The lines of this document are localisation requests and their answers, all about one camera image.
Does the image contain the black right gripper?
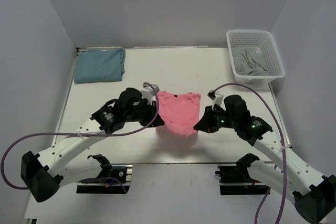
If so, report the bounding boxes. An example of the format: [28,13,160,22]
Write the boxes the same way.
[195,104,238,133]

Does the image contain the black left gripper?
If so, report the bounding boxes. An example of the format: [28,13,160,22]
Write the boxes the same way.
[125,99,164,128]

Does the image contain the pink t shirt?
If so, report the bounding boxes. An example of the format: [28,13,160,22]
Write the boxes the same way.
[158,91,202,137]

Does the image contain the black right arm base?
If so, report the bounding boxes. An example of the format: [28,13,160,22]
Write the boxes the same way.
[215,153,270,196]

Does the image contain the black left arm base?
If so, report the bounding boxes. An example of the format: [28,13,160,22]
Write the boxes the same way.
[76,154,133,195]

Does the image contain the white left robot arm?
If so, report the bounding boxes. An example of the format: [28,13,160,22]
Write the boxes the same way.
[20,82,164,202]

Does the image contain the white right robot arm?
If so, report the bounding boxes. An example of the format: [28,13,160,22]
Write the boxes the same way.
[194,92,335,223]

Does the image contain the grey t shirt in basket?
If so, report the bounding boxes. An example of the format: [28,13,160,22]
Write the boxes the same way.
[232,47,268,76]

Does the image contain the white plastic basket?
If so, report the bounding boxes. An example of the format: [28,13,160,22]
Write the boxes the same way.
[226,29,286,84]

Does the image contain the teal folded t shirt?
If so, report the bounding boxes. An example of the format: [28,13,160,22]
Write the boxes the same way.
[74,48,126,84]

